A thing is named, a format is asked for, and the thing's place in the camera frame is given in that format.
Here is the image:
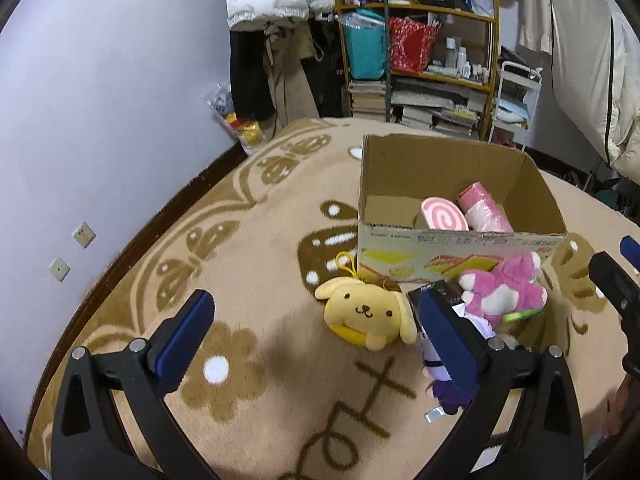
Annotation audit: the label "beige hanging trousers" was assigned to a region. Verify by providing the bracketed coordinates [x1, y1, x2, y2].
[263, 20, 321, 130]

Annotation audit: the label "white garment with black trim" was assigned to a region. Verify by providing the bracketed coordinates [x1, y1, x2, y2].
[546, 0, 640, 177]

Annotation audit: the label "pile of books and papers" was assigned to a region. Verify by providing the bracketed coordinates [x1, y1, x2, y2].
[391, 76, 489, 140]

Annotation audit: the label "stack of books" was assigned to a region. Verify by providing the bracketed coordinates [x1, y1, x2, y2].
[348, 78, 389, 122]

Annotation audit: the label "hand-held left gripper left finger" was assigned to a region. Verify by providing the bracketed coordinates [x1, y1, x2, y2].
[51, 289, 221, 480]

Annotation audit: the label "purple plush doll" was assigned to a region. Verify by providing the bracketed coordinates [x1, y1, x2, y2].
[417, 310, 518, 417]

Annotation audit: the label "cream hanging coat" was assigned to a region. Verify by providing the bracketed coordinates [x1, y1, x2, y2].
[515, 0, 555, 55]

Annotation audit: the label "red patterned bag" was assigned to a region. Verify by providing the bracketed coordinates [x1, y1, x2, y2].
[388, 15, 442, 75]

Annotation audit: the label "beige patterned rug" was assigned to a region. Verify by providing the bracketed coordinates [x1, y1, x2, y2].
[27, 117, 640, 480]

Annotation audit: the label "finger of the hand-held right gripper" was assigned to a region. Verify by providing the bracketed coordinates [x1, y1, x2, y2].
[619, 235, 640, 276]
[588, 251, 640, 322]

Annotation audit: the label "yellow dog plush toy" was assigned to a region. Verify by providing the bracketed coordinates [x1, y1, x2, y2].
[314, 251, 418, 352]

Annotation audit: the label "pink and white plush toy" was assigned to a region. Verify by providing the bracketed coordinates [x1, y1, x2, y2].
[458, 251, 549, 333]

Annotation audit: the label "cardboard box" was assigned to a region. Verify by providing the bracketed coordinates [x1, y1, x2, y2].
[358, 133, 568, 285]

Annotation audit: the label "pink swirl roll plush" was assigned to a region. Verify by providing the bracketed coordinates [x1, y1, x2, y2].
[415, 197, 471, 232]

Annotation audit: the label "green pole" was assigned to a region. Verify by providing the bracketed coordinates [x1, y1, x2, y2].
[380, 0, 394, 124]

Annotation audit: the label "black hanging trousers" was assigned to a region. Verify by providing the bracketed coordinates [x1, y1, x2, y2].
[229, 25, 277, 123]

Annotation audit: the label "black hanging garment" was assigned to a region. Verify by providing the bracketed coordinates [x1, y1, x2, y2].
[299, 17, 347, 120]

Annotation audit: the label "person's right hand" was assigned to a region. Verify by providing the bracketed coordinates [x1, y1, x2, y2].
[603, 374, 640, 442]

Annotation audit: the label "wooden shelf rack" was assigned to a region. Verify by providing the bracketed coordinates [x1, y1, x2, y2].
[330, 0, 502, 142]

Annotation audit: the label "clear bag with yellow items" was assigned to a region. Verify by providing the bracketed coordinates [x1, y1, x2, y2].
[207, 82, 267, 157]

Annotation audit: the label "teal bag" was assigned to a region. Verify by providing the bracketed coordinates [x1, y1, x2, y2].
[342, 9, 388, 81]

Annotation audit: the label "pink plastic bag roll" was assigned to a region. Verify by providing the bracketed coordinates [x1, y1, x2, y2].
[456, 183, 516, 234]

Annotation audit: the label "group of small bottles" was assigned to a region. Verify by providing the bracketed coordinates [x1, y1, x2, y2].
[427, 35, 492, 82]

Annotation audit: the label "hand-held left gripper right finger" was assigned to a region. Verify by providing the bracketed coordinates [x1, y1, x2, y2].
[416, 290, 584, 480]

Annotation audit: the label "white trolley cart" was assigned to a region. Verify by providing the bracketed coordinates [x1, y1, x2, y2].
[487, 60, 544, 152]

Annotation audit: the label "small black box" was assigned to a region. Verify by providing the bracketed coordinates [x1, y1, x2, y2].
[407, 281, 467, 318]

